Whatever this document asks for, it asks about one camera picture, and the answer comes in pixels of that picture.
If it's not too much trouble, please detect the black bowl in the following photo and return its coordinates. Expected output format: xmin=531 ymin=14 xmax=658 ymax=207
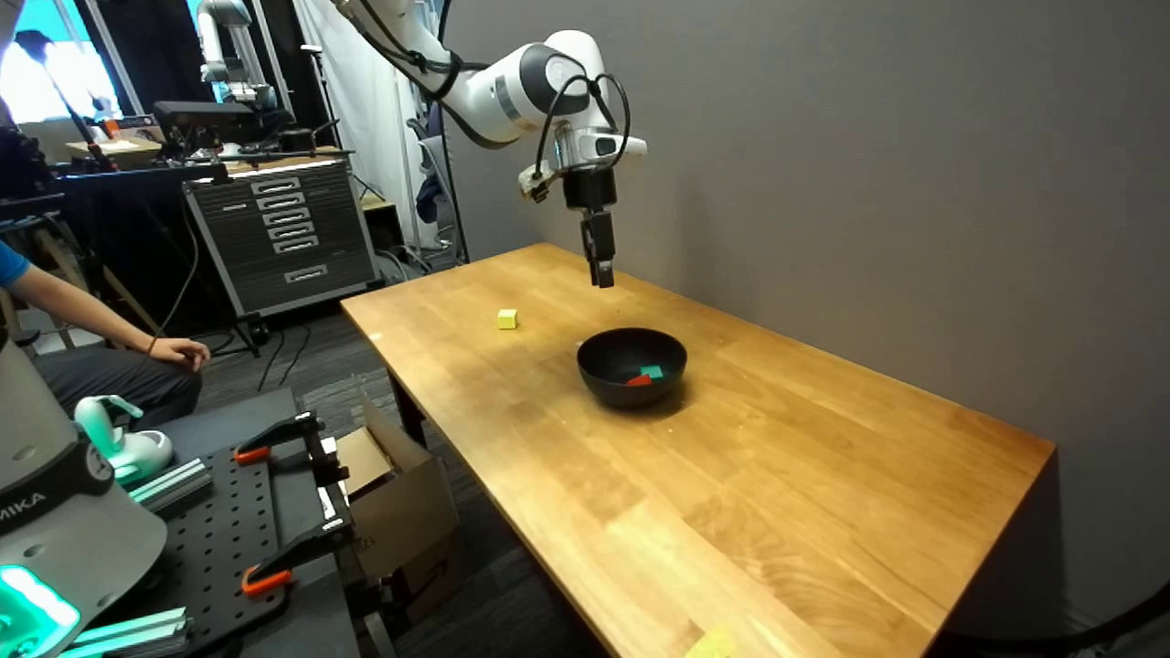
xmin=576 ymin=327 xmax=689 ymax=410

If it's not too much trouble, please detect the cardboard box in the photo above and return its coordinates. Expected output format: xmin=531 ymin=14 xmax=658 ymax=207
xmin=333 ymin=391 xmax=463 ymax=588

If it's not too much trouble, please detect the grey drawer cabinet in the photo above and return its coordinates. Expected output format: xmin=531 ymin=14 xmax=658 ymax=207
xmin=182 ymin=156 xmax=382 ymax=320

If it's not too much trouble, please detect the window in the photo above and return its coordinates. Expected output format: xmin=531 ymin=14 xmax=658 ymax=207
xmin=0 ymin=0 xmax=122 ymax=125

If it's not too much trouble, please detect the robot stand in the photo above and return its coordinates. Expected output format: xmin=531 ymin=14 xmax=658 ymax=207
xmin=55 ymin=387 xmax=389 ymax=658

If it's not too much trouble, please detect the black clamp with orange handle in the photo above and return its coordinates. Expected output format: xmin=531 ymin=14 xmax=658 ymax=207
xmin=239 ymin=515 xmax=356 ymax=600
xmin=232 ymin=410 xmax=351 ymax=487

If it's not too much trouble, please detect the white hand controller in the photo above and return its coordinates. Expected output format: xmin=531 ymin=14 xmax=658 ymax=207
xmin=73 ymin=394 xmax=175 ymax=486

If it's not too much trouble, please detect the yellow tape piece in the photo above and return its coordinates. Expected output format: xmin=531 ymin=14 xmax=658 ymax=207
xmin=685 ymin=625 xmax=738 ymax=658

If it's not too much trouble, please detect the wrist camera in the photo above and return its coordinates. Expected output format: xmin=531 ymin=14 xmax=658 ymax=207
xmin=518 ymin=161 xmax=559 ymax=204

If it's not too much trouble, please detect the aluminium rail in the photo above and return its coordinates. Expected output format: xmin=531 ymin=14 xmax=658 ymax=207
xmin=57 ymin=607 xmax=194 ymax=658
xmin=128 ymin=457 xmax=214 ymax=514

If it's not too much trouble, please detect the person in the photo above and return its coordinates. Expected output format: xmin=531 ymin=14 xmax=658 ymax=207
xmin=0 ymin=239 xmax=213 ymax=430

